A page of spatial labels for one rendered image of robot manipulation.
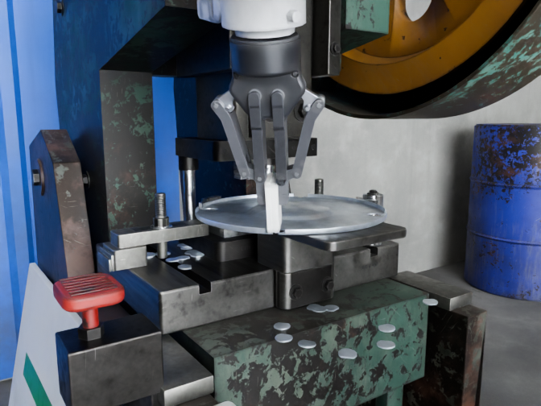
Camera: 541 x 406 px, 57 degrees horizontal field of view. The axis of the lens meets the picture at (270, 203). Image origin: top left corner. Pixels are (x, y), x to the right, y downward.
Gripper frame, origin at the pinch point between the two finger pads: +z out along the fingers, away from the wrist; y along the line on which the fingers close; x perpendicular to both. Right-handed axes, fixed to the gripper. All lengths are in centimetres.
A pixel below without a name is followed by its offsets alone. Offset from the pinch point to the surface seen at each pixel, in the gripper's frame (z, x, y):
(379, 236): 5.0, 1.0, 13.2
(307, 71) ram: -9.7, 26.3, 2.4
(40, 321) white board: 38, 17, -52
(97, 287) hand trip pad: 0.5, -17.4, -15.3
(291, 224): 5.5, 4.1, 1.7
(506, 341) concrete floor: 125, 112, 78
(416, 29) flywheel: -11, 52, 22
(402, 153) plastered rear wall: 82, 209, 41
